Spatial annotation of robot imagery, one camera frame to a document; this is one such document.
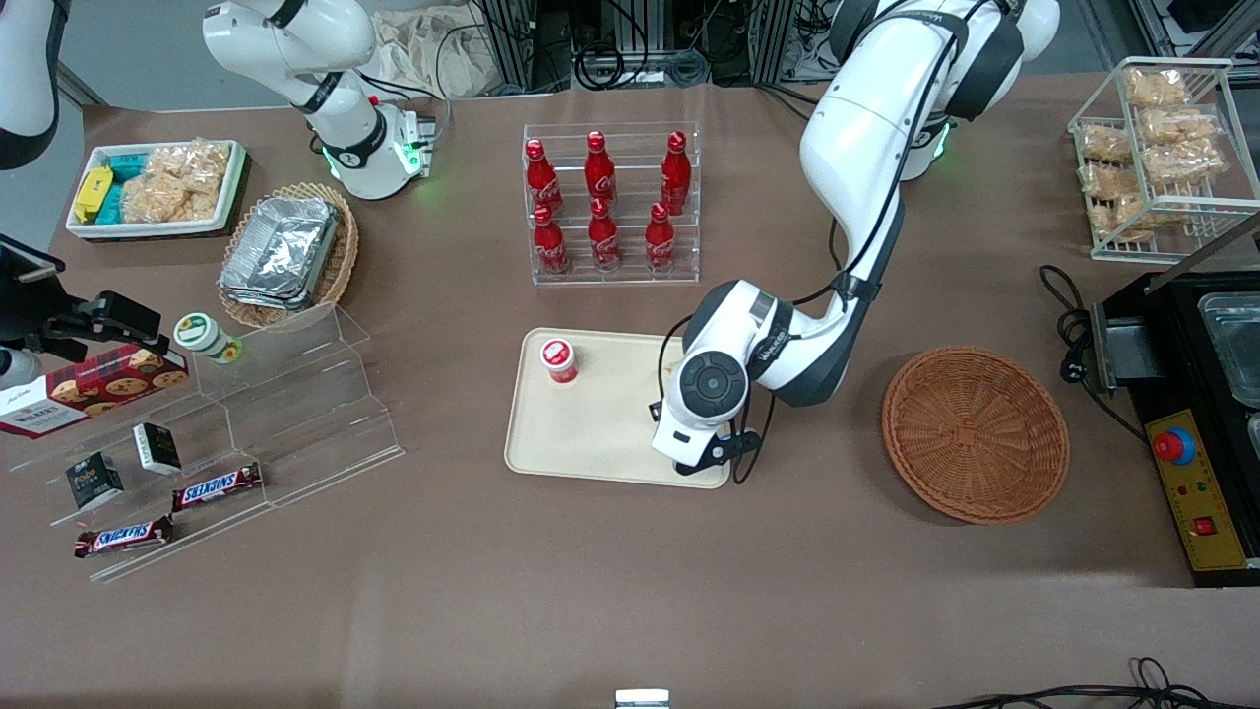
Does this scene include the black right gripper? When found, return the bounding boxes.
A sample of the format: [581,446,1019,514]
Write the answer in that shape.
[0,236,164,361]

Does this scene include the beige plastic tray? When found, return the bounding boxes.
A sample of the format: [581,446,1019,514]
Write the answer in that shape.
[504,328,736,489]

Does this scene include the oval wicker basket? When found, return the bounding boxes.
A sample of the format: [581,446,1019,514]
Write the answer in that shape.
[217,182,360,331]

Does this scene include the round brown wicker basket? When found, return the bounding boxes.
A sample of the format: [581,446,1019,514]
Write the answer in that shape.
[881,346,1071,525]

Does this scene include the green lid yogurt cup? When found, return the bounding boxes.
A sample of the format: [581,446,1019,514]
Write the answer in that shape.
[174,312,243,365]

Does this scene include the red tartan cookie box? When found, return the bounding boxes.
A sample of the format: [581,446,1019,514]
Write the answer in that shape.
[0,343,190,440]

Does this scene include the yellow snack packet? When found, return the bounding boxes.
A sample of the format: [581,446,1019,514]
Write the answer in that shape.
[74,165,115,225]

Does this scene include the small black box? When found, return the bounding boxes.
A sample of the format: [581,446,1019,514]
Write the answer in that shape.
[133,422,183,476]
[66,452,125,511]

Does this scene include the clear bag of crackers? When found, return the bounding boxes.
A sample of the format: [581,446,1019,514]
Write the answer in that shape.
[120,143,233,226]

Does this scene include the white rectangular plastic bin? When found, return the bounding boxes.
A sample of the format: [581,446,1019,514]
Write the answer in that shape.
[65,139,247,242]

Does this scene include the stack of foil containers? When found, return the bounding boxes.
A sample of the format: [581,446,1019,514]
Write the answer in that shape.
[219,195,342,312]

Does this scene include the brown Snickers bar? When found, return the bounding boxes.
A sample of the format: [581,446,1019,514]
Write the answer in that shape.
[171,463,264,513]
[74,515,175,559]

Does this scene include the red lid cup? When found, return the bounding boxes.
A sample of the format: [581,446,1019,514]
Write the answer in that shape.
[539,338,580,386]

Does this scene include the clear acrylic stepped shelf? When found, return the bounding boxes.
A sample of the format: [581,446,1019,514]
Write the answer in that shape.
[10,300,405,584]

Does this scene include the clear acrylic bottle rack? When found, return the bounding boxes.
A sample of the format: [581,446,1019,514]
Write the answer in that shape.
[523,121,702,288]

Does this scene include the red cola bottle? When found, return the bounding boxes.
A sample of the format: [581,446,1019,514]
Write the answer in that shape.
[526,139,565,217]
[588,198,623,273]
[645,203,678,275]
[660,131,693,217]
[532,205,571,276]
[585,131,618,204]

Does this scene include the beige cloth bag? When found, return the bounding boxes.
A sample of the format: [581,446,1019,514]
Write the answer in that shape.
[369,8,495,99]

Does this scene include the clear bag of puffed snacks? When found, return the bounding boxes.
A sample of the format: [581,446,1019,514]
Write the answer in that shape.
[1080,161,1145,200]
[1140,106,1229,186]
[1125,67,1190,109]
[1078,122,1135,164]
[1091,192,1151,243]

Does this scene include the black machine with yellow panel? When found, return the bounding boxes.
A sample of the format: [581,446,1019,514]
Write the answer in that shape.
[1091,212,1260,589]

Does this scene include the steel pan insert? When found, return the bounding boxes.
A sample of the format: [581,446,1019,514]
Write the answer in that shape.
[1196,292,1260,410]

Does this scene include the black power cable with plug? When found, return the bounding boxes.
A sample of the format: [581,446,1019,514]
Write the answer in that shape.
[1039,264,1149,440]

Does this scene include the aluminium frame rack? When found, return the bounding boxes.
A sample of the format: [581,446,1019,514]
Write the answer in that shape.
[480,0,838,92]

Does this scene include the black floor cables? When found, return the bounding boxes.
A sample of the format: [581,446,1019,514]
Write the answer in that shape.
[930,657,1260,709]

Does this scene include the white wire rack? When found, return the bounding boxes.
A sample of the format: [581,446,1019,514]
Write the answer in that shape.
[1068,57,1260,263]

